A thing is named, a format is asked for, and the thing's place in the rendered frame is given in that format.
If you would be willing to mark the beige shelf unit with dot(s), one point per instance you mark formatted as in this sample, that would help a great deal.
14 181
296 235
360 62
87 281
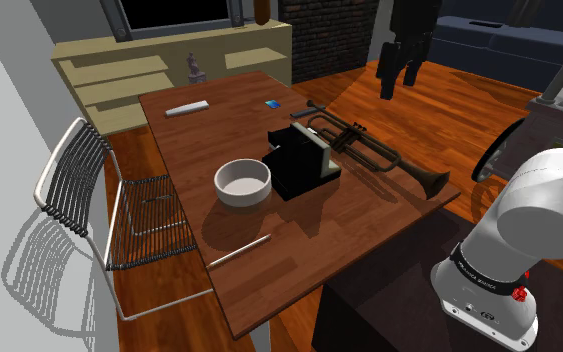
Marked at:
115 78

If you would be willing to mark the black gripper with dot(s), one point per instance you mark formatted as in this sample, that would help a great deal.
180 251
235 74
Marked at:
415 19

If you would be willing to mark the grey remote control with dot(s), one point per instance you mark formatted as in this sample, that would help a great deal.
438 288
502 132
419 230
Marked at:
187 108

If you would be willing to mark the dark robot stand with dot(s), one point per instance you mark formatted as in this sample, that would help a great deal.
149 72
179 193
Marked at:
388 292

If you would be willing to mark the silver thin rod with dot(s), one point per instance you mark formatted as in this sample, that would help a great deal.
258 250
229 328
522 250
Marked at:
238 251

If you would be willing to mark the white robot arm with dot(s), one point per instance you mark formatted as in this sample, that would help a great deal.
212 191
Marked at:
529 204

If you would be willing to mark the grey framed dark window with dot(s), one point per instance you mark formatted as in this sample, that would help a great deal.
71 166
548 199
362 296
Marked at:
174 12

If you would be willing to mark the white round bowl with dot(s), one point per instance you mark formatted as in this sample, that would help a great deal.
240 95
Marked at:
242 187

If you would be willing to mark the dark brass trumpet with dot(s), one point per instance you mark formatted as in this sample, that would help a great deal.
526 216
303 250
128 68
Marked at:
388 161

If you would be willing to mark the brown wooden table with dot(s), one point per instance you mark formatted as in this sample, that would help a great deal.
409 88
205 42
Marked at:
242 131

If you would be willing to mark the black and pale box device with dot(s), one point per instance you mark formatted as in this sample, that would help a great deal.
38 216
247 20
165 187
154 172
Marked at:
300 161

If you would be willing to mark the grey statue figure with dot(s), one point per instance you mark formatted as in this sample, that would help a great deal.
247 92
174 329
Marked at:
196 73

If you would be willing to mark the small blue card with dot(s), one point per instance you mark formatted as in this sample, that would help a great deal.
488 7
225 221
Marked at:
272 104

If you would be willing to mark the dark grey flat bar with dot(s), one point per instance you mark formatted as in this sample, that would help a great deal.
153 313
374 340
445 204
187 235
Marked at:
308 113

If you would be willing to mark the dark blue sofa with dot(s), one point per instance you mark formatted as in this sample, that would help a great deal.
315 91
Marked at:
505 48

